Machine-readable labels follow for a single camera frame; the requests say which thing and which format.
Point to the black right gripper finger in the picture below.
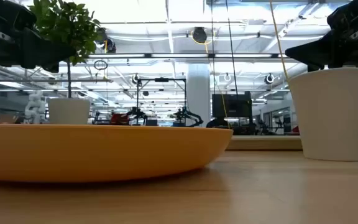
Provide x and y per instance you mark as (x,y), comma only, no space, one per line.
(315,53)

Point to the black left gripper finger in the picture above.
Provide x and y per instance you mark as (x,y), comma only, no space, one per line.
(47,51)

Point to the large black background robot arm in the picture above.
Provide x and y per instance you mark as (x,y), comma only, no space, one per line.
(188,115)

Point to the small black background robot arm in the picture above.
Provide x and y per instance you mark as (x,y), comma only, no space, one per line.
(136,113)

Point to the green leafy potted tree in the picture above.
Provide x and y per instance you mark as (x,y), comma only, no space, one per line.
(70,25)

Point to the small black hanging reel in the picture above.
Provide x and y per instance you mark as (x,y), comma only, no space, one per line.
(135,78)
(269,78)

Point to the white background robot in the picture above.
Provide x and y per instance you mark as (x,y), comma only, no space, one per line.
(35,107)

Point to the white plant pot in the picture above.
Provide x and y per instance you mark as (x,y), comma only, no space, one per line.
(68,112)

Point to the brown cardboard box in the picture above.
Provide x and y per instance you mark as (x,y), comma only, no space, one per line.
(7,118)

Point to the black monitor screen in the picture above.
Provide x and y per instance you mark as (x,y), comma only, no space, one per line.
(232,105)

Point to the red background machine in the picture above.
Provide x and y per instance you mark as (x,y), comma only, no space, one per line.
(120,119)

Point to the black office chair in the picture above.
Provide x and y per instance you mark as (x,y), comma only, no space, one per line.
(216,123)

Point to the white building pillar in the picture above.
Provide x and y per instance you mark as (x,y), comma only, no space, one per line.
(198,93)

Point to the long ceiling light strip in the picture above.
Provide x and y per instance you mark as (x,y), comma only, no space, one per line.
(179,56)

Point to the black metal rig frame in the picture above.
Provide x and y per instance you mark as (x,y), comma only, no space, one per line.
(162,79)

